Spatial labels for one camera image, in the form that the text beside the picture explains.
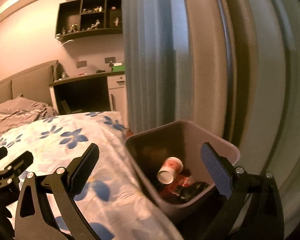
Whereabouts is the red white paper cup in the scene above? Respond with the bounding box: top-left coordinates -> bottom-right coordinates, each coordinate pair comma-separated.
157,157 -> 183,185

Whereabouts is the red snack bag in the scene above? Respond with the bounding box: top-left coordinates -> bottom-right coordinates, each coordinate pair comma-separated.
159,175 -> 196,198

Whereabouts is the beige trash bin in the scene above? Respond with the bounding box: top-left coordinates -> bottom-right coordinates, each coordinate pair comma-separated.
125,120 -> 240,222

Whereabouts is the floral white blue bedsheet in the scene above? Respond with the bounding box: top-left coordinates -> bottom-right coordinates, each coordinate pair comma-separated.
0,112 -> 181,239

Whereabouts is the grey upholstered headboard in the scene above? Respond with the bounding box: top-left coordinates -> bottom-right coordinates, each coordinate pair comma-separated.
0,60 -> 59,106

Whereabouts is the dark desk with white drawers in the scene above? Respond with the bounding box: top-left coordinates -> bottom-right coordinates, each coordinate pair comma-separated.
49,71 -> 128,127

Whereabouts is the green box on desk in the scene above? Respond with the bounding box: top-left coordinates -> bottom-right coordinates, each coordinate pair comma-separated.
112,63 -> 126,72

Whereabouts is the blue grey curtain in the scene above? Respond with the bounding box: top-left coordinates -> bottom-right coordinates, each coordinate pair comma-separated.
122,0 -> 300,239

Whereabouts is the dark wall shelf unit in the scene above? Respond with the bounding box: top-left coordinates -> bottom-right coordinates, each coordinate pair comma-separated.
55,0 -> 123,42

